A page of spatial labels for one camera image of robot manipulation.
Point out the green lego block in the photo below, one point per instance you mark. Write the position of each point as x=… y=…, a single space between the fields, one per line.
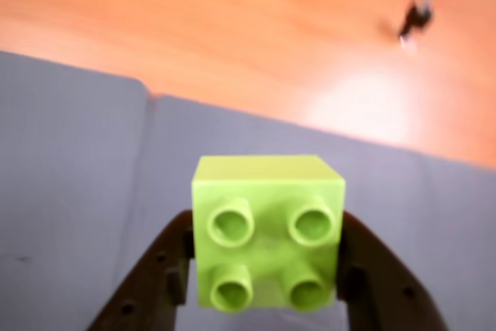
x=267 y=191

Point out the grey foam mat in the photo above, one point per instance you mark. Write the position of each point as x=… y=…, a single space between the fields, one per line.
x=69 y=152
x=407 y=211

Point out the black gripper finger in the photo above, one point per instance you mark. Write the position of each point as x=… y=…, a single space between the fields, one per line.
x=151 y=276
x=383 y=288

